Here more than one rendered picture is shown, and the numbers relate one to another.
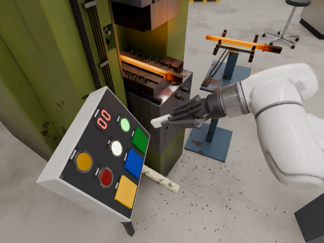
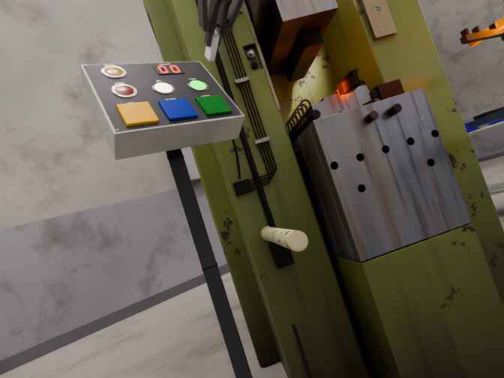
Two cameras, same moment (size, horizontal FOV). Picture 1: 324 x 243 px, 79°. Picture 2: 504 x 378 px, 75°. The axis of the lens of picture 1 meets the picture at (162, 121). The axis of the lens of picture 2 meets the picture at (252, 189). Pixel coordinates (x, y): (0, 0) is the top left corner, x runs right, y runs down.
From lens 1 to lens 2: 1.07 m
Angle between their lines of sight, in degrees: 67
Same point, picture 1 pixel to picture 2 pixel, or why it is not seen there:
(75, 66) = not seen: hidden behind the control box
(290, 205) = not seen: outside the picture
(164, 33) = (374, 65)
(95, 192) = (101, 88)
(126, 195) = (130, 112)
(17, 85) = (206, 163)
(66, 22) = (199, 40)
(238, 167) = not seen: outside the picture
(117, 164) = (151, 95)
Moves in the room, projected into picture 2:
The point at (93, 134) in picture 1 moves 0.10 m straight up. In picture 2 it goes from (145, 69) to (134, 35)
